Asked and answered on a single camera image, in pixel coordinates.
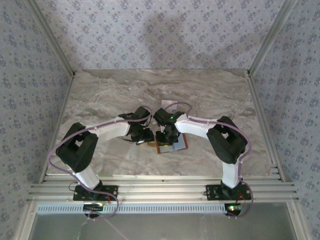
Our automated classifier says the grey credit card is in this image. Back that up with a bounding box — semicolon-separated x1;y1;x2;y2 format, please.
161;99;179;113

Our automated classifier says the aluminium table edge rail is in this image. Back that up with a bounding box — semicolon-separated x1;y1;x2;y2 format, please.
37;71;77;185
246;71;287;183

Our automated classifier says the metal sheet panel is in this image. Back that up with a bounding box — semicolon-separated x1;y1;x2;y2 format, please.
28;212;301;240

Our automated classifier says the brown leather card holder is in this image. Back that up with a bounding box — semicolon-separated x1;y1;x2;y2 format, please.
154;131;189;155

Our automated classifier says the aluminium frame post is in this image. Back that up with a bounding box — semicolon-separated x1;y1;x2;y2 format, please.
24;0;77;77
246;0;300;76

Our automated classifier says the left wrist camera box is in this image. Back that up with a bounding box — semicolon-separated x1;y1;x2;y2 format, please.
133;106;152;123

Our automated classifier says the aluminium frame leg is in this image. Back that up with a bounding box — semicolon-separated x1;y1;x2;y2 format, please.
13;201;38;240
286;201;310;240

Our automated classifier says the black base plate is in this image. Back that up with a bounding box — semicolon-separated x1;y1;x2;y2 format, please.
205;184;252;201
72;184;119;202

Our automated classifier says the grey slotted cable duct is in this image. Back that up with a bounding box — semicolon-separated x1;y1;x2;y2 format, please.
36;203;227;215

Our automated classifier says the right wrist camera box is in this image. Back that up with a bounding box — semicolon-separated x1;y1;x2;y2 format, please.
152;108;171;124

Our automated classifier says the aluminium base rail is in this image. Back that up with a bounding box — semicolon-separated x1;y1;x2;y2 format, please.
26;174;300;204

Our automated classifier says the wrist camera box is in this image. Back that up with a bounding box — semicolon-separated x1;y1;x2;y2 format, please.
152;108;171;124
133;106;152;123

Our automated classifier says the small circuit board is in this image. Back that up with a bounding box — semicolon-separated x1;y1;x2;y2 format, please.
226;204;244;213
83;203;105;212

